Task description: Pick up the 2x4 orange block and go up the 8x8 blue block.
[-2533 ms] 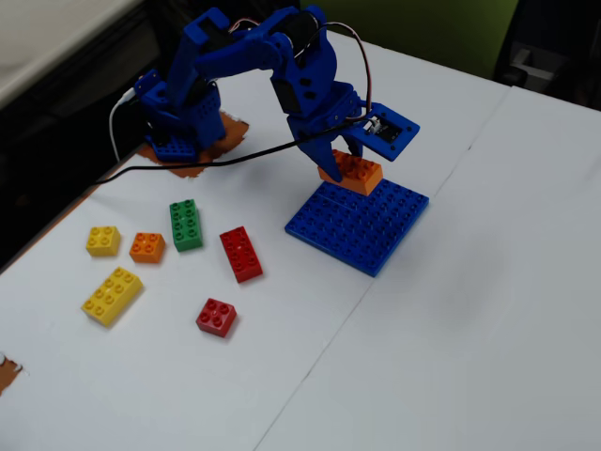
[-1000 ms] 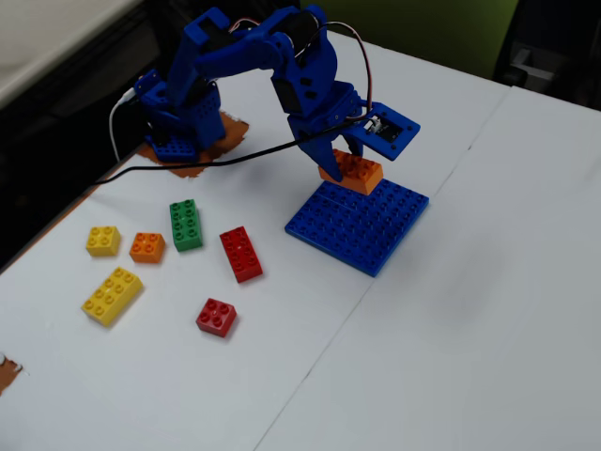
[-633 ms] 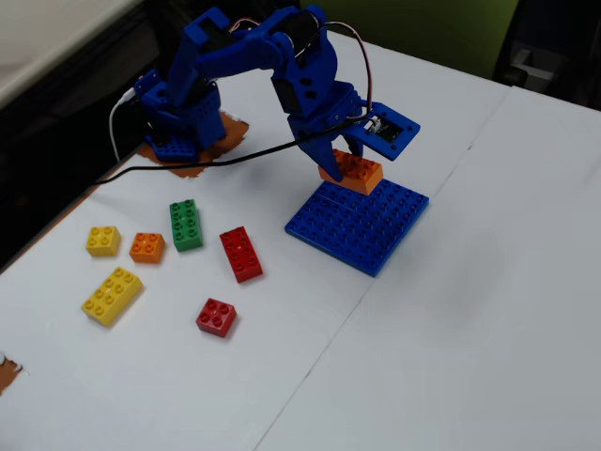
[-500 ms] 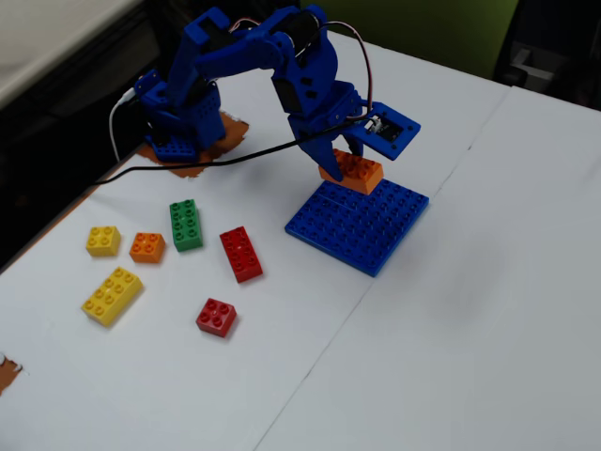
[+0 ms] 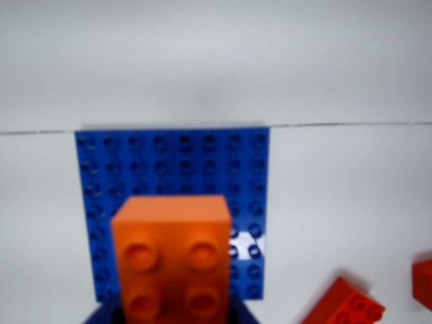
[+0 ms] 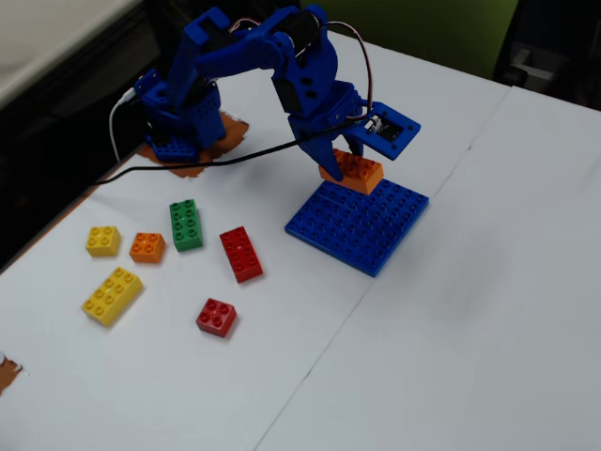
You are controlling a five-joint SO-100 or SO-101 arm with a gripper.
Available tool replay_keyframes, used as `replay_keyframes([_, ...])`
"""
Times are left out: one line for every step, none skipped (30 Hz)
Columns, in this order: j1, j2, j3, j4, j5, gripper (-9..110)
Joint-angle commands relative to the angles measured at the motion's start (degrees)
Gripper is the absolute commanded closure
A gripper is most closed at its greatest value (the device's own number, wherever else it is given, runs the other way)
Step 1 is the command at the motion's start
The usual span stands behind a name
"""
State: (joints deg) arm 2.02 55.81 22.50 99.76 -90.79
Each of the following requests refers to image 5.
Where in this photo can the white table cover sheet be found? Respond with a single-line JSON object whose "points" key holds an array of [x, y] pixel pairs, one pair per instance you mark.
{"points": [[337, 202]]}

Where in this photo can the blue 8x8 brick plate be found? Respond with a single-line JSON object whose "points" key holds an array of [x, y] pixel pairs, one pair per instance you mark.
{"points": [[152, 162]]}

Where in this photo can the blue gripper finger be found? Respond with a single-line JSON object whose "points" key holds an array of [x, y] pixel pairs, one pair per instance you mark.
{"points": [[104, 312], [242, 310]]}

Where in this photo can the red 2x4 toy brick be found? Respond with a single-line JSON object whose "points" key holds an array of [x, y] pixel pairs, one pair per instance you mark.
{"points": [[341, 302]]}

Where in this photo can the orange 2x4 toy brick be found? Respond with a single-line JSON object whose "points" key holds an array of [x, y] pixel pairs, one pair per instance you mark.
{"points": [[172, 253]]}

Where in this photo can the red 2x2 toy brick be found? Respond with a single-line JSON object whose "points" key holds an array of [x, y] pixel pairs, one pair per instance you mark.
{"points": [[423, 283]]}

